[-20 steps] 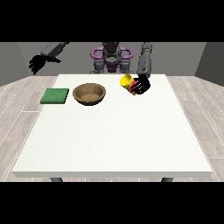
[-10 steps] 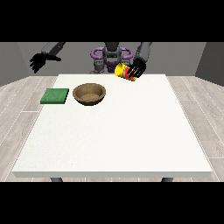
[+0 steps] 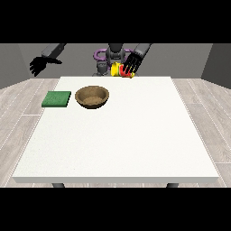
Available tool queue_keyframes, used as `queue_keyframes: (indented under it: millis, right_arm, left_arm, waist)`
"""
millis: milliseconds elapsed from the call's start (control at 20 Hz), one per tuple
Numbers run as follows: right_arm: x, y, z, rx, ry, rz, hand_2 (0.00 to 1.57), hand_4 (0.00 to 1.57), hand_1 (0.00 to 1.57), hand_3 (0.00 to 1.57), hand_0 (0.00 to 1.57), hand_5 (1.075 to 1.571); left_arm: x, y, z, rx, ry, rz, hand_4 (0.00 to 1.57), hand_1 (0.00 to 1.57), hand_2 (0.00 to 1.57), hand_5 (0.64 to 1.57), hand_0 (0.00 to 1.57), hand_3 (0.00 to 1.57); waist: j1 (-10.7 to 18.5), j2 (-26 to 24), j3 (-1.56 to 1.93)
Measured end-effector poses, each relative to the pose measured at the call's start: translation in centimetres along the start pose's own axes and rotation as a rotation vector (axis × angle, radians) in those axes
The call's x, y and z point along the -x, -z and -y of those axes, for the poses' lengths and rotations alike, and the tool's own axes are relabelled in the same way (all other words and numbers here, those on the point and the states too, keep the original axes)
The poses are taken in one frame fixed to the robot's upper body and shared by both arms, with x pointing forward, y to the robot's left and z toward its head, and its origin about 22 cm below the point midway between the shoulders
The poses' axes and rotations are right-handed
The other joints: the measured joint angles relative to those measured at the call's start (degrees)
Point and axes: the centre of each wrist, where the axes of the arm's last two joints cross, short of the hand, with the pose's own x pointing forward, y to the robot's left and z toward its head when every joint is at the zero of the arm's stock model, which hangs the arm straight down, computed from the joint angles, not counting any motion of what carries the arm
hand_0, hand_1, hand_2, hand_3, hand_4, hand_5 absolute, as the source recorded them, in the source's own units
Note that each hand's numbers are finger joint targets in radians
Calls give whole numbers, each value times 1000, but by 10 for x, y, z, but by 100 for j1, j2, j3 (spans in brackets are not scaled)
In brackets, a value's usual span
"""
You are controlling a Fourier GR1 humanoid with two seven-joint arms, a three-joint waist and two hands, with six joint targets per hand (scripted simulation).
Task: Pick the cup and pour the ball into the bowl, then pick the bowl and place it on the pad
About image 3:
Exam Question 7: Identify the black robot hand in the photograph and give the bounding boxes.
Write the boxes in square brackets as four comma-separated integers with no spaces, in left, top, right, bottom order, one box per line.
[29,56,63,78]
[123,52,143,75]

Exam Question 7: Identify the yellow cup with melon print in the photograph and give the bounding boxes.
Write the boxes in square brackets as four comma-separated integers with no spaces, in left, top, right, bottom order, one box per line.
[110,61,135,79]

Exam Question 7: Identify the green square pad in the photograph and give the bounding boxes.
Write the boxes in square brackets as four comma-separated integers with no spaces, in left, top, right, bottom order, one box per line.
[41,90,72,108]

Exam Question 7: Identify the brown wooden bowl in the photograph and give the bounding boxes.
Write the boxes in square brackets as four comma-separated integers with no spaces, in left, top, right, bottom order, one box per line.
[74,85,110,110]

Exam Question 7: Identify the grey robot trunk purple rings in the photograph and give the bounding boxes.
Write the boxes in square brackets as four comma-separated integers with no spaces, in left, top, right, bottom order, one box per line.
[91,43,135,78]

